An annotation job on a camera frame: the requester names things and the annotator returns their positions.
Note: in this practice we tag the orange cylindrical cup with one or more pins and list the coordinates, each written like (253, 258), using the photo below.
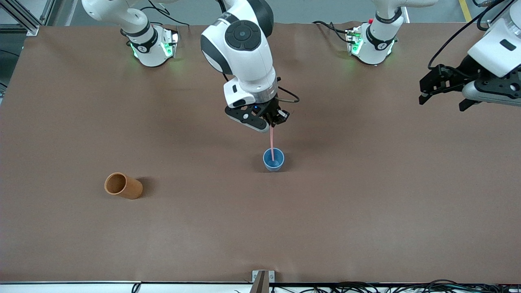
(129, 189)

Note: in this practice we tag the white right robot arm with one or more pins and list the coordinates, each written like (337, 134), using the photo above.
(244, 61)

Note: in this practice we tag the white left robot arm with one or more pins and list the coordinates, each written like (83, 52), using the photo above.
(376, 49)

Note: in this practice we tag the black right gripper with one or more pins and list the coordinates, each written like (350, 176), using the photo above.
(272, 110)

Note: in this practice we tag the brown table cover sheet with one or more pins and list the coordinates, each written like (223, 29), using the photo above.
(244, 224)

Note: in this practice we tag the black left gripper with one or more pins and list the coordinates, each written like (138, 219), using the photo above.
(465, 69)

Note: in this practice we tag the pink chopstick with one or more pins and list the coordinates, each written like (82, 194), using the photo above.
(272, 142)

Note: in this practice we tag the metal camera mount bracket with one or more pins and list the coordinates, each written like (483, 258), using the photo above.
(262, 280)

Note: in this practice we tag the blue cup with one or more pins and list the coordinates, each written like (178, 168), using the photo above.
(273, 162)

